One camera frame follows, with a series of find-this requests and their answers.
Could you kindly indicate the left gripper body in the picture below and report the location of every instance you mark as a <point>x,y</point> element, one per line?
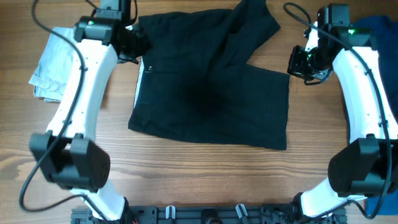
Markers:
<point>139,43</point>

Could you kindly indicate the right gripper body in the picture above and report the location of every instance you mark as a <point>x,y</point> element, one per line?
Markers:
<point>307,65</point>

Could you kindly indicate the black shorts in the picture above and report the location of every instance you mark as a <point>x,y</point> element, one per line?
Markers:
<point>197,86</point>

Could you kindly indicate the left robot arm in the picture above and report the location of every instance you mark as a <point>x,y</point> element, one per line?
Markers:
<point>66,153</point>

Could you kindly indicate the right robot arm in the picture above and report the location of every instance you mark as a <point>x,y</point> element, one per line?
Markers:
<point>367,166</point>

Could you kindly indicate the dark blue garment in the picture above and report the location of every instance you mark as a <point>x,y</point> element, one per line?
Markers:
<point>385,31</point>

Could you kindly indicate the folded light blue jeans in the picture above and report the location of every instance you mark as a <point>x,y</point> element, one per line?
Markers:
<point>52,73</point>

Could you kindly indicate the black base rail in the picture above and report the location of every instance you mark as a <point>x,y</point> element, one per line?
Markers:
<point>266,214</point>

